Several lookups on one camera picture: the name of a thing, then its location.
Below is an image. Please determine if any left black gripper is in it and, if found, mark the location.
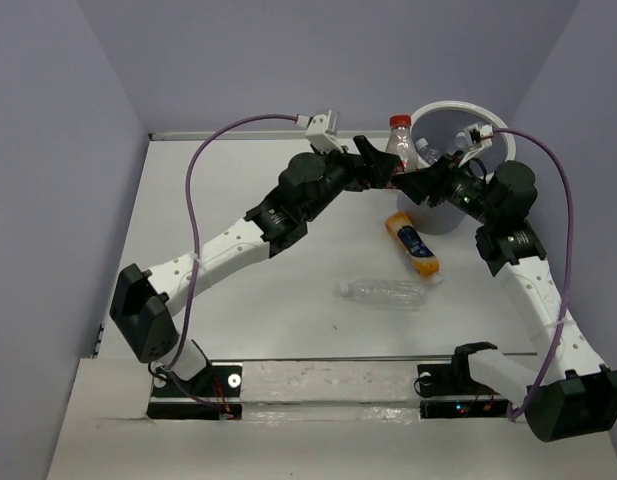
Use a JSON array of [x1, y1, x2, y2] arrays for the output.
[[300, 137, 398, 223]]

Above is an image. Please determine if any large clear crushed bottle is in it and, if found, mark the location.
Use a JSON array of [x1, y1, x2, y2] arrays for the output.
[[336, 279, 427, 310]]

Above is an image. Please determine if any blue label water bottle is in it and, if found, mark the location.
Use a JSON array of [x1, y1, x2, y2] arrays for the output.
[[447, 132, 470, 155]]

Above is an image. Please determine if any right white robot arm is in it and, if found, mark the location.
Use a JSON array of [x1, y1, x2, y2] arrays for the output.
[[392, 157, 617, 442]]

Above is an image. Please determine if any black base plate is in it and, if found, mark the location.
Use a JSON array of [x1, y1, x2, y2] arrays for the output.
[[147, 362, 243, 421], [413, 363, 508, 420]]

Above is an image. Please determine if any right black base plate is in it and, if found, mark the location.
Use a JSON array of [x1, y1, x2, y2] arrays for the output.
[[413, 363, 508, 420]]

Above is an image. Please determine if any slim clear plastic bottle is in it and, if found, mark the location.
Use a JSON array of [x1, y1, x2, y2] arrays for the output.
[[414, 138, 442, 168]]

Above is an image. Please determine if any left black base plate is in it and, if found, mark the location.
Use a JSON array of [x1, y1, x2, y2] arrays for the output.
[[147, 362, 243, 421]]

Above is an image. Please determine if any orange juice bottle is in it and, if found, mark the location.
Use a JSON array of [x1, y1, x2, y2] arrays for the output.
[[384, 212, 443, 285]]

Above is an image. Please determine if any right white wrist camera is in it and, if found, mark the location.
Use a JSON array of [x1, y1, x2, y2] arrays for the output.
[[460, 123, 494, 165]]

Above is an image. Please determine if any white round bin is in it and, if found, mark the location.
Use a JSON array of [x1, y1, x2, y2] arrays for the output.
[[396, 100, 516, 235]]

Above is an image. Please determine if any red cap clear bottle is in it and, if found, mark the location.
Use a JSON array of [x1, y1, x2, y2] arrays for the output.
[[386, 114, 419, 175]]

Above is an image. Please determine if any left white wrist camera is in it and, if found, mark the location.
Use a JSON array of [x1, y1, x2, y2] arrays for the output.
[[295, 109, 345, 155]]

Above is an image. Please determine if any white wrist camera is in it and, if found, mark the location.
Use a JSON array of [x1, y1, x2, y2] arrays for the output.
[[460, 123, 494, 165], [295, 109, 345, 155]]

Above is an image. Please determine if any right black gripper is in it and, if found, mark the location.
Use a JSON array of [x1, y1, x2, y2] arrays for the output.
[[392, 149, 499, 225]]

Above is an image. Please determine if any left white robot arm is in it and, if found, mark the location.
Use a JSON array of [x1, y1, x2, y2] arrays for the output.
[[109, 135, 400, 395]]

